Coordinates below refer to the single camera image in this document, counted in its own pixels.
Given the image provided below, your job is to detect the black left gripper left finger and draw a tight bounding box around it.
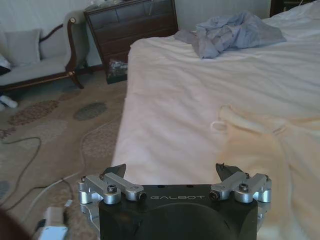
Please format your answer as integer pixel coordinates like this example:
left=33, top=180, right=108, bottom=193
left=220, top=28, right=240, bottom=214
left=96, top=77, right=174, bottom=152
left=77, top=163, right=147, bottom=205

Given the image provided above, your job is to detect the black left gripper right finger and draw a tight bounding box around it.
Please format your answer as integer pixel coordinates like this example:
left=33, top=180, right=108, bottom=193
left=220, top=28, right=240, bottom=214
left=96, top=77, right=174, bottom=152
left=210, top=163, right=273, bottom=203

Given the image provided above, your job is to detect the white bed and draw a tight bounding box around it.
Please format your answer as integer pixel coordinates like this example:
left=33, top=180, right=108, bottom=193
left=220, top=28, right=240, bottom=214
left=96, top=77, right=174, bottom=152
left=111, top=5, right=320, bottom=240

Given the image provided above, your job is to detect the cream yellow garment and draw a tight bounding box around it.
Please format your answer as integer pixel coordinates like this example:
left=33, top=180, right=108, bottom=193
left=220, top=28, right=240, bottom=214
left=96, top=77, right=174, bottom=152
left=209, top=104, right=320, bottom=240

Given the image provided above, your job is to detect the white power adapter box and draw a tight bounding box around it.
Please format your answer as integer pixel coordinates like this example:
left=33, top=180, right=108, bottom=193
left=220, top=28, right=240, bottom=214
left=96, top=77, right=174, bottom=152
left=37, top=206, right=71, bottom=240

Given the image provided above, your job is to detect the patterned beige carpet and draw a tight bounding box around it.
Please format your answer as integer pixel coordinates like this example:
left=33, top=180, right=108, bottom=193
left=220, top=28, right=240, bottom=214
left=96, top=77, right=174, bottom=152
left=0, top=74, right=130, bottom=240

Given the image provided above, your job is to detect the dark patterned box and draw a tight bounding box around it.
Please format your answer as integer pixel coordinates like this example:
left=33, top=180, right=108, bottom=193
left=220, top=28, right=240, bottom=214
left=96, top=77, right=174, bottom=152
left=105, top=59, right=129, bottom=85

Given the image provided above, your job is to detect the white slipper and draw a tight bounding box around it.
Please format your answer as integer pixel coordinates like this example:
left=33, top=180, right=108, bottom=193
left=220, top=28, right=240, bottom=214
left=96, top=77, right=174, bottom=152
left=0, top=94, right=19, bottom=111

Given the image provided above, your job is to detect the grey upholstered wooden sofa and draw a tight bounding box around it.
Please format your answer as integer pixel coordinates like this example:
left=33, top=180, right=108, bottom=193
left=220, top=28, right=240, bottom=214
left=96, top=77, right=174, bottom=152
left=0, top=10, right=88, bottom=92

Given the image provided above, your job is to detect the light blue crumpled shirt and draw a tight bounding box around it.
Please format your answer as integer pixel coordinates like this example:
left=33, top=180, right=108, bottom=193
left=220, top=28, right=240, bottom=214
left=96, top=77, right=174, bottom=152
left=174, top=12, right=287, bottom=60

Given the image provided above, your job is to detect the dark wooden chest of drawers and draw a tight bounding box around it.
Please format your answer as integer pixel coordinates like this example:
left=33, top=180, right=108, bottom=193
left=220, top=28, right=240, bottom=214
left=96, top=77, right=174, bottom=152
left=83, top=0, right=179, bottom=85

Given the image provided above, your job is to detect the grey square cushion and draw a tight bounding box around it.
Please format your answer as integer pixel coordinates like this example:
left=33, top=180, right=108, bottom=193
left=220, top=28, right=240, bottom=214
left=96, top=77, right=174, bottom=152
left=4, top=28, right=42, bottom=68

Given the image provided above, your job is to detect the white cable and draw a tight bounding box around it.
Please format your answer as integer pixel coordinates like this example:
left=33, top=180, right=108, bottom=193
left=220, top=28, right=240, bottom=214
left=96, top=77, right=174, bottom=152
left=21, top=176, right=80, bottom=222

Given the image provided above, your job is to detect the thin dark floor cable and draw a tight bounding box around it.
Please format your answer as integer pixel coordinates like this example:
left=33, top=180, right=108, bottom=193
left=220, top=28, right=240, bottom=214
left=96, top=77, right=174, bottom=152
left=0, top=136, right=42, bottom=184

